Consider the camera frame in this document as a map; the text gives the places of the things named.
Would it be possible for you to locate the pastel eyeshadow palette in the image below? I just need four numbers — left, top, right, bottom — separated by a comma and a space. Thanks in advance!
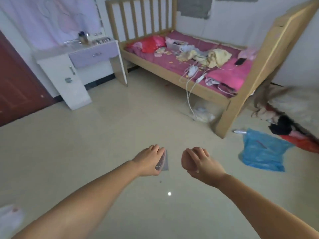
155, 149, 169, 172

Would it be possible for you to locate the magenta bed sheet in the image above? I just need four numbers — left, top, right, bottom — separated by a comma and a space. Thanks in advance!
124, 31, 252, 97

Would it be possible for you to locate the white plastic bag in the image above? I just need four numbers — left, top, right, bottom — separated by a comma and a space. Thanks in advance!
0, 204, 24, 239

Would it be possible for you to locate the white fluffy blanket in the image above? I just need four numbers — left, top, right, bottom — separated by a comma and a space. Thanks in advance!
250, 83, 319, 137

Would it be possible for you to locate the light wooden drawer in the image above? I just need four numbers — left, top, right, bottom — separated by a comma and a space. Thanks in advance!
68, 43, 120, 69

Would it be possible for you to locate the blue plastic bag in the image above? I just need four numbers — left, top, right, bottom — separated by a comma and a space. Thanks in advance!
239, 128, 294, 172

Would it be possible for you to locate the pile of paper cards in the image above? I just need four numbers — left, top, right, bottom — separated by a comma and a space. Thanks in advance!
154, 46, 173, 57

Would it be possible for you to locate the white table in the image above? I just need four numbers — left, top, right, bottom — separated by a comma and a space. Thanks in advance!
32, 38, 129, 111

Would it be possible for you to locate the person's right forearm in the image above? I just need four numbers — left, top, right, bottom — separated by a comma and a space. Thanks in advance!
217, 173, 319, 239

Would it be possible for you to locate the person's right hand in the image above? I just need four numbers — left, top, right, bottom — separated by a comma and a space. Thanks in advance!
185, 146, 227, 188

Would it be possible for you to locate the white cable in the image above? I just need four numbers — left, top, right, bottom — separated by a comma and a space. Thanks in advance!
184, 69, 200, 121

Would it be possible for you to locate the brown wooden door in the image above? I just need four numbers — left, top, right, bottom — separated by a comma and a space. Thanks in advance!
0, 31, 56, 127

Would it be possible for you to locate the white power strip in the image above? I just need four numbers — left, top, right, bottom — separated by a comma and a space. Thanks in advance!
180, 64, 209, 85

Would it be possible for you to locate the cream yellow cloth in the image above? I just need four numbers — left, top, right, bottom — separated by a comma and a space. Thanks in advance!
176, 48, 232, 69

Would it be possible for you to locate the light pink garment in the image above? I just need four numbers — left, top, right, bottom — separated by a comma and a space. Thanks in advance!
238, 48, 259, 61

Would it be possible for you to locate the lilac heart print cloth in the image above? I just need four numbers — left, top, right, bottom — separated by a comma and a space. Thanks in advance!
0, 0, 103, 50

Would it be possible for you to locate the clear plastic bag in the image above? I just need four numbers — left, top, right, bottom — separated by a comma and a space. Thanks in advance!
190, 103, 217, 123

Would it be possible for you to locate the person's left hand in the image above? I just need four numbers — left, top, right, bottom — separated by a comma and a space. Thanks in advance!
131, 144, 167, 177

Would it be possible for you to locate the person's left forearm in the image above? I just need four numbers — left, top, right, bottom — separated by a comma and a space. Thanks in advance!
11, 160, 140, 239

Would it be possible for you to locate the red bag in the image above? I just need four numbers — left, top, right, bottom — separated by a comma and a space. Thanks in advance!
281, 133, 319, 154

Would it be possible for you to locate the light wooden bed frame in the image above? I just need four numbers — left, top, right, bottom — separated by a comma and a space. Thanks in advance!
104, 0, 319, 140

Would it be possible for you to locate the black garment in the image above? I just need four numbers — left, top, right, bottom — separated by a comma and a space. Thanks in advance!
268, 115, 296, 136

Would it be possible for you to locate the round pink powder compact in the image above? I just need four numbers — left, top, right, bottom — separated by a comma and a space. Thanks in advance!
181, 148, 200, 172

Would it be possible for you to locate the pink pillow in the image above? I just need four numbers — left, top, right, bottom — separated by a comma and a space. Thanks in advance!
205, 56, 252, 90

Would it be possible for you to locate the clear plastic bin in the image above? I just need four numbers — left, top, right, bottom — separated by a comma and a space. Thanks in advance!
165, 38, 189, 52

